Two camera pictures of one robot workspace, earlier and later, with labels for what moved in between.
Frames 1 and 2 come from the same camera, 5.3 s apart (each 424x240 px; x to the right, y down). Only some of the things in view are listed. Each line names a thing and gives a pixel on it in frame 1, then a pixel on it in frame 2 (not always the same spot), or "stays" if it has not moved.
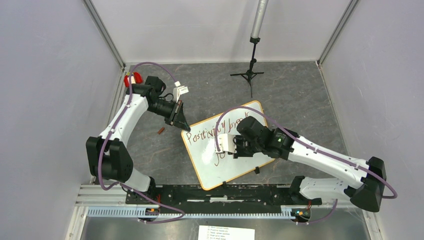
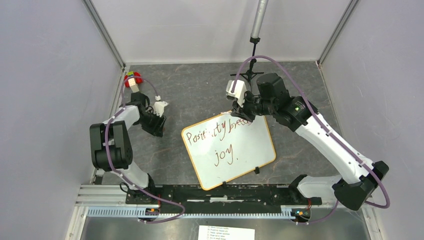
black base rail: x=219 y=198 stays
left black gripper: x=177 y=109 -> x=157 y=130
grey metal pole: x=259 y=19 stays
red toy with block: x=136 y=78 stays
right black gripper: x=236 y=140 -> x=242 y=112
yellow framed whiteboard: x=214 y=169 stays
